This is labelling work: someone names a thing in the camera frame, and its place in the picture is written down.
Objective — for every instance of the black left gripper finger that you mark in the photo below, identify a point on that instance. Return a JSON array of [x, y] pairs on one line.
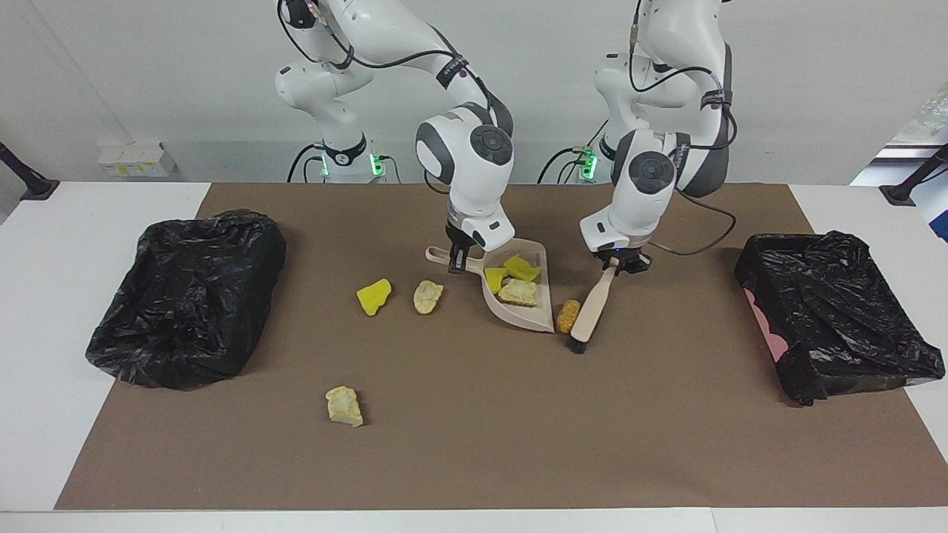
[[605, 268], [637, 268]]

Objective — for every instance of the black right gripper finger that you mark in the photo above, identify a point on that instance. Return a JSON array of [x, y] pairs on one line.
[[472, 260], [455, 260]]

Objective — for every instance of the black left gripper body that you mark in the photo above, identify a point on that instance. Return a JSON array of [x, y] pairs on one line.
[[626, 257]]

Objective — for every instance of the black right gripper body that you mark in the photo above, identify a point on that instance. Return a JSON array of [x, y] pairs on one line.
[[461, 240]]

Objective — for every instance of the small yellow sponge piece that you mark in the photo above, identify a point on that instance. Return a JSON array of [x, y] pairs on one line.
[[495, 280]]

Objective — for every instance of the beige brush with black bristles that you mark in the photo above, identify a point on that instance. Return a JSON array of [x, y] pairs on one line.
[[592, 311]]

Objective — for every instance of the beige rounded foam chunk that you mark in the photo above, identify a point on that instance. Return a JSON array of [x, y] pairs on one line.
[[427, 297]]

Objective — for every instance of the notched yellow sponge piece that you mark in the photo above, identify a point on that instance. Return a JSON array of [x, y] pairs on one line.
[[522, 268]]

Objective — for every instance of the beige angular foam chunk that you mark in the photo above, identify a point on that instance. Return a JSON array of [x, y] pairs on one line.
[[518, 293]]

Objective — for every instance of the orange-brown sponge chunk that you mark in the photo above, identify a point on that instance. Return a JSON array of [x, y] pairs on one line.
[[568, 317]]

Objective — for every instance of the beige plastic dustpan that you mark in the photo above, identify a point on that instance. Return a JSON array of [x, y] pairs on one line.
[[544, 292]]

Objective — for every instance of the rounded yellow sponge chunk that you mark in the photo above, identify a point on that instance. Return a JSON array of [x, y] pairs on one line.
[[374, 297]]

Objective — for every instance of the beige jagged foam chunk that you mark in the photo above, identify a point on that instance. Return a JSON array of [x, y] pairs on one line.
[[344, 406]]

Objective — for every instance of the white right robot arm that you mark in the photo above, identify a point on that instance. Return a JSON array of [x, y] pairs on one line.
[[474, 178]]

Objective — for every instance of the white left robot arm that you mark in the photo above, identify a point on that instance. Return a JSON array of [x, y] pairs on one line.
[[644, 200]]

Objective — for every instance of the pink bin with black bag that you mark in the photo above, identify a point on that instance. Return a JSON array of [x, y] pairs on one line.
[[837, 311]]

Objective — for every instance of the black bag lined bin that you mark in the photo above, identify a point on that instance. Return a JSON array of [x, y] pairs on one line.
[[192, 303]]

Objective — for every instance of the brown table mat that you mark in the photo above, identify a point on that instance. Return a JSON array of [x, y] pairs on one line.
[[444, 459]]

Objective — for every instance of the white background desk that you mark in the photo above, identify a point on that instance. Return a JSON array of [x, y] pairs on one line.
[[889, 166]]

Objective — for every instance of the pale blue board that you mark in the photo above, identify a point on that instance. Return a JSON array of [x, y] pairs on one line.
[[937, 211]]

